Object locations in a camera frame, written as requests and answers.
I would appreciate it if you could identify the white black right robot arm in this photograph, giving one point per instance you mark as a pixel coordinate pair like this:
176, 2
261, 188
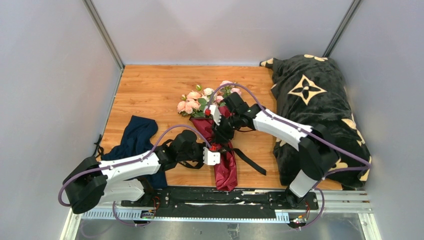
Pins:
314, 144

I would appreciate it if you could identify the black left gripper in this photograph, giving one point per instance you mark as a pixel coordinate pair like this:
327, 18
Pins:
201, 145

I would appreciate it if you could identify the pink fake flower bouquet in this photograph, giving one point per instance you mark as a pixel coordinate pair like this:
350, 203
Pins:
194, 103

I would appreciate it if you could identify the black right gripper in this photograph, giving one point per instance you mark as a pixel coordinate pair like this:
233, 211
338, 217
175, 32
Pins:
221, 135

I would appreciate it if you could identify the navy blue cloth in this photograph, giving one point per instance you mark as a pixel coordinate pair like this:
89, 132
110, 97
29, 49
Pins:
135, 139

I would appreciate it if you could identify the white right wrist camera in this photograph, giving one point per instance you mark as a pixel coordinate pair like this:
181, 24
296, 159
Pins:
213, 113

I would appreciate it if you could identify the black floral plush blanket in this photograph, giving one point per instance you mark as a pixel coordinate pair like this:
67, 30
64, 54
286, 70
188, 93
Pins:
310, 90

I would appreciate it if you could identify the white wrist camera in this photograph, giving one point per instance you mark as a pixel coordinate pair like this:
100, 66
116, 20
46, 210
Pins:
211, 158
213, 113

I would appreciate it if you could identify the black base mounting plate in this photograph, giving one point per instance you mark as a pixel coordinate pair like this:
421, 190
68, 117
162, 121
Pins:
207, 202

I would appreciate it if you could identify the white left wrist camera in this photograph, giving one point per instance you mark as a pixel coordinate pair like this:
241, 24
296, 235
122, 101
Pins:
211, 158

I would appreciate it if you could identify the aluminium frame rail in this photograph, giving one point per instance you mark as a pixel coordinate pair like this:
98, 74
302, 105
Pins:
342, 215

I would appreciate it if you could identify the dark red wrapping paper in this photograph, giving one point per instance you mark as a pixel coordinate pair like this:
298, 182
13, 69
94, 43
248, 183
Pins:
225, 173

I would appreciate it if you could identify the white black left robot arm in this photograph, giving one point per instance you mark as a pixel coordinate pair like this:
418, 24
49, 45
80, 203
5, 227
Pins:
95, 182

